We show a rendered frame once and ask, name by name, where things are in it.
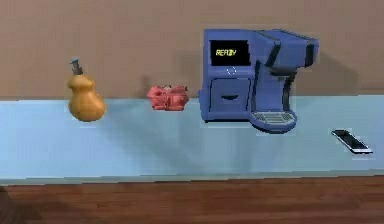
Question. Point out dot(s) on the black cell phone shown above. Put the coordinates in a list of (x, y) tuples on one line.
[(352, 141)]

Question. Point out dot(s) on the red tomato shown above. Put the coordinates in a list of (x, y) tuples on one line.
[(167, 97)]

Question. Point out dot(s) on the pale blue counter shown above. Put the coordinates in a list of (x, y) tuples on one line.
[(166, 146)]

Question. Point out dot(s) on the blue coffee machine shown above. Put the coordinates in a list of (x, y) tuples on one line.
[(240, 80)]

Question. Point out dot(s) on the orange pear-shaped soap bottle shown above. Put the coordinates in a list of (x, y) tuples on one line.
[(85, 100)]

